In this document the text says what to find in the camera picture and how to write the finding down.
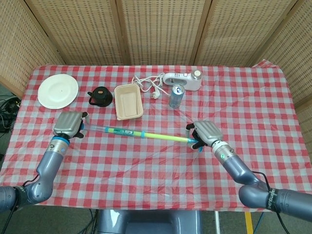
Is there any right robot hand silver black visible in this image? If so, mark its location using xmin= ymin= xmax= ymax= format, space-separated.
xmin=185 ymin=120 xmax=224 ymax=150

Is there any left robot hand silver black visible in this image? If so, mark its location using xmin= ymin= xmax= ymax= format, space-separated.
xmin=53 ymin=111 xmax=91 ymax=140

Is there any clear blue plastic turkey baster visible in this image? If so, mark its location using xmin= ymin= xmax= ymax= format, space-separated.
xmin=81 ymin=123 xmax=146 ymax=138

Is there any blue green water pump toy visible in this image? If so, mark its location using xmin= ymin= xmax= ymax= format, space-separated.
xmin=104 ymin=126 xmax=204 ymax=152

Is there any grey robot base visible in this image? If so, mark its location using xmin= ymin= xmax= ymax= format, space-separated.
xmin=97 ymin=209 xmax=203 ymax=234

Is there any white round plate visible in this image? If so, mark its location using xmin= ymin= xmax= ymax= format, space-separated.
xmin=38 ymin=74 xmax=79 ymax=110

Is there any black cup lid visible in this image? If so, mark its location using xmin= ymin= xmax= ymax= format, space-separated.
xmin=87 ymin=86 xmax=114 ymax=108

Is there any silver blue drink can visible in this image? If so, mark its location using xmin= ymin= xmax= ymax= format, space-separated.
xmin=169 ymin=84 xmax=184 ymax=109

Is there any white plastic bottle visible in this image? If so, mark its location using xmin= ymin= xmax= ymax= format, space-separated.
xmin=162 ymin=70 xmax=203 ymax=92

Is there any beige rectangular food container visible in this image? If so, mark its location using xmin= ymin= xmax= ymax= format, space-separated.
xmin=114 ymin=84 xmax=144 ymax=121

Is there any red white checkered tablecloth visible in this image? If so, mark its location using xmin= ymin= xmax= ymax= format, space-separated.
xmin=0 ymin=59 xmax=312 ymax=212

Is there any bamboo folding screen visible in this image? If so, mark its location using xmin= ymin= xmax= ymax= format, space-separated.
xmin=0 ymin=0 xmax=312 ymax=156

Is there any black floor cables bundle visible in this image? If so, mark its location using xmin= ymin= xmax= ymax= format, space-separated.
xmin=0 ymin=91 xmax=22 ymax=134

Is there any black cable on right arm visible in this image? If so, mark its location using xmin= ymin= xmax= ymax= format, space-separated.
xmin=252 ymin=171 xmax=290 ymax=234

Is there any white power cable with plug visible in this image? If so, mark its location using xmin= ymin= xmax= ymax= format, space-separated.
xmin=132 ymin=72 xmax=172 ymax=100

